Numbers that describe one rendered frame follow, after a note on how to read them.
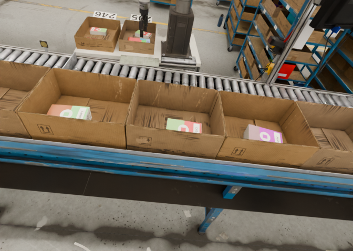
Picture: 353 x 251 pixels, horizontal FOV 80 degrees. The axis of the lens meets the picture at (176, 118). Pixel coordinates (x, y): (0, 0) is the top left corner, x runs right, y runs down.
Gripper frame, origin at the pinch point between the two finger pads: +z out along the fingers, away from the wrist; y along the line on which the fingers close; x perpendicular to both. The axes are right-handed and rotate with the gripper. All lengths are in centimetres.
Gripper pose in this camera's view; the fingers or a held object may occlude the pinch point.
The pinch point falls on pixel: (143, 32)
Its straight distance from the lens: 204.1
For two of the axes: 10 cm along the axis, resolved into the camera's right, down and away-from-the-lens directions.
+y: -3.0, 6.7, -6.8
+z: -1.4, 6.8, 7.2
